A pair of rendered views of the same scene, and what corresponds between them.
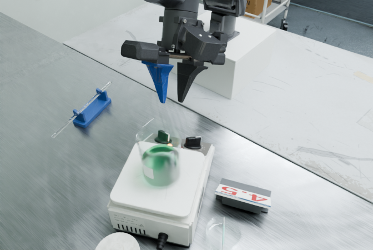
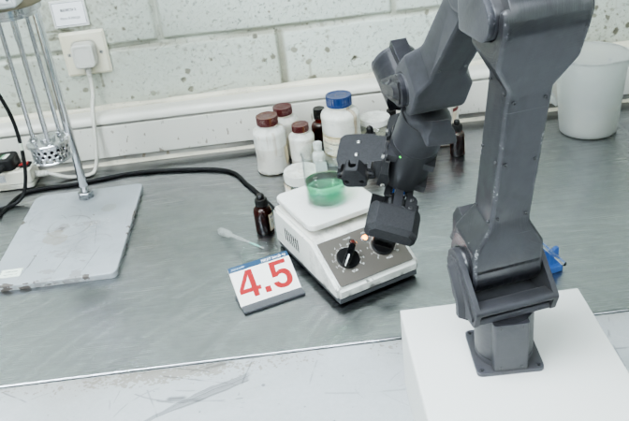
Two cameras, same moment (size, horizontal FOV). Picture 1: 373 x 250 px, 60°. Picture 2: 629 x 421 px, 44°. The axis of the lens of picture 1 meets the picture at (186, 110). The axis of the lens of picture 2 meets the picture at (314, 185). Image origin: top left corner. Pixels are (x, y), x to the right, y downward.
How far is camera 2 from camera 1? 1.24 m
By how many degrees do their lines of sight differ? 103
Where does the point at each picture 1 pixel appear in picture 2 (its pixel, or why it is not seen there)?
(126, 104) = not seen: hidden behind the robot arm
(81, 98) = (578, 256)
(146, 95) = not seen: hidden behind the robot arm
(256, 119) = (336, 380)
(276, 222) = (222, 297)
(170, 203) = (296, 193)
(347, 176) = (165, 382)
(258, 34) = (448, 402)
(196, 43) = (351, 137)
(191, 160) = (314, 217)
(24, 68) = not seen: outside the picture
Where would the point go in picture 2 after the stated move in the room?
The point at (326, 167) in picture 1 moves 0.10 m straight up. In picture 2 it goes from (197, 376) to (182, 311)
